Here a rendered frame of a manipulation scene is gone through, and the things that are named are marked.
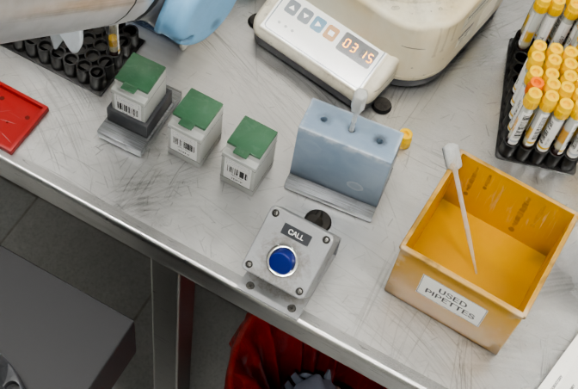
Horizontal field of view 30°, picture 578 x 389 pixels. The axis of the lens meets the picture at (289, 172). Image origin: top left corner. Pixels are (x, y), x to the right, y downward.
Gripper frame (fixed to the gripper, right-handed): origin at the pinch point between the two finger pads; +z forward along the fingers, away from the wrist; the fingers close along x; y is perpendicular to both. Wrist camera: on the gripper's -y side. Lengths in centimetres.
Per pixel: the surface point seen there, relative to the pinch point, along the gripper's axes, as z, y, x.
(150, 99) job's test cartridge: 6.1, 5.3, 1.1
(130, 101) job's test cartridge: 6.1, 5.0, -1.0
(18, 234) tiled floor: 100, -34, -14
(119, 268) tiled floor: 100, -21, 2
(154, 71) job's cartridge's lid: 4.3, 3.4, 2.1
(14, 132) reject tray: 12.2, 1.2, -12.9
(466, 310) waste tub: 6.9, 37.3, 22.9
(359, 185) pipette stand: 8.4, 20.5, 18.9
